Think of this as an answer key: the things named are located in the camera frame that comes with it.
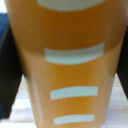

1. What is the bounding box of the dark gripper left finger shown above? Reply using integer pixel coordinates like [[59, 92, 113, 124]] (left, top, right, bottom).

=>
[[0, 13, 23, 120]]

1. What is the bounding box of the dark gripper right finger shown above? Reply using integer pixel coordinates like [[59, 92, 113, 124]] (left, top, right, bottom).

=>
[[115, 25, 128, 101]]

